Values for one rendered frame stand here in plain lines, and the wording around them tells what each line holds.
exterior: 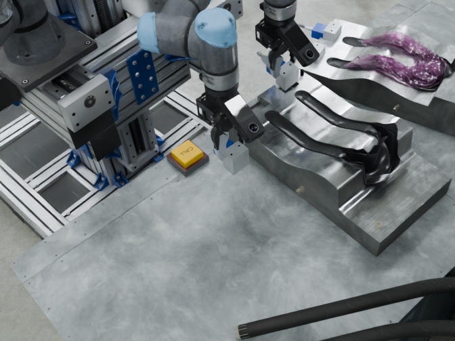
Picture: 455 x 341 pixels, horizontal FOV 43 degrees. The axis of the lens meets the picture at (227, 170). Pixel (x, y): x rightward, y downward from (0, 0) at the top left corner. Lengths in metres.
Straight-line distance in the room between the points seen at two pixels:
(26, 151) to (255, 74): 1.18
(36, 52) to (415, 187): 0.96
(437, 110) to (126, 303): 0.90
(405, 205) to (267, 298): 0.38
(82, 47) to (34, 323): 1.15
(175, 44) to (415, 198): 0.64
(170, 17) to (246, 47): 2.00
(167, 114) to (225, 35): 1.44
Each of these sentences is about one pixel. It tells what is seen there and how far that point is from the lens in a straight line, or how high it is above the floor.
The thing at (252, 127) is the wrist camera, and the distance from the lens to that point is 1.17.
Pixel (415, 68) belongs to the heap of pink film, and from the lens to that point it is 1.63.
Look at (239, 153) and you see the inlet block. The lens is 1.30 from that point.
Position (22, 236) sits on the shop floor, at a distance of 2.52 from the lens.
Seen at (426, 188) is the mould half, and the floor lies 0.86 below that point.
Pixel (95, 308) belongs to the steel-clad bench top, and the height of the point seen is 0.80.
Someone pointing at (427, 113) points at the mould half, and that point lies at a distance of 1.58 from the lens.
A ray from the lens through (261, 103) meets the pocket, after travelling 1.54.
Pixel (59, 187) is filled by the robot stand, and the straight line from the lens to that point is 2.34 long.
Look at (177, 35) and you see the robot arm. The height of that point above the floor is 1.27.
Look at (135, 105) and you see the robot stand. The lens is 1.79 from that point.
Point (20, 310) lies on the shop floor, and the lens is 2.34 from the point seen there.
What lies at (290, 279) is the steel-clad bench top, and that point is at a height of 0.80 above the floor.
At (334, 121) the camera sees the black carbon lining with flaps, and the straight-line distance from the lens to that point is 1.48.
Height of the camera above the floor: 1.93
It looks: 50 degrees down
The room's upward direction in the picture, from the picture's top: 6 degrees counter-clockwise
